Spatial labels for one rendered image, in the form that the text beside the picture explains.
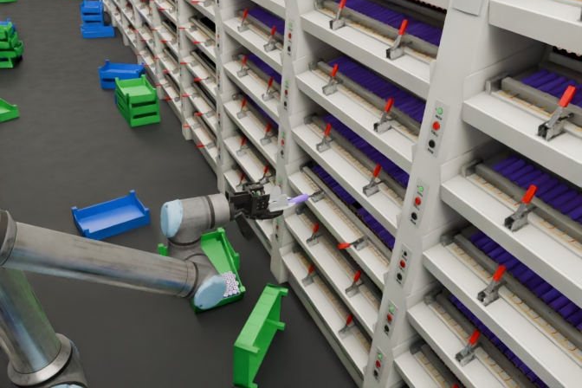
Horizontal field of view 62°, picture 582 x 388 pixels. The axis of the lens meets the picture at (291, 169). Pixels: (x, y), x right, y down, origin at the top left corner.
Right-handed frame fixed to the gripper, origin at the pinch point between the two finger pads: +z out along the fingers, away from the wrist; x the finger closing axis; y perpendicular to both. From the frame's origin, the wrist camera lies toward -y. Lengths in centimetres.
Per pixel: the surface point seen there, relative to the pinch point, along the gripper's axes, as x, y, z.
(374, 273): -25.2, -10.1, 15.8
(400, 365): -43, -29, 17
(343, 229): -5.3, -9.6, 18.0
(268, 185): 52, -29, 21
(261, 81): 69, 11, 21
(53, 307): 53, -70, -66
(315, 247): 9.5, -28.9, 19.9
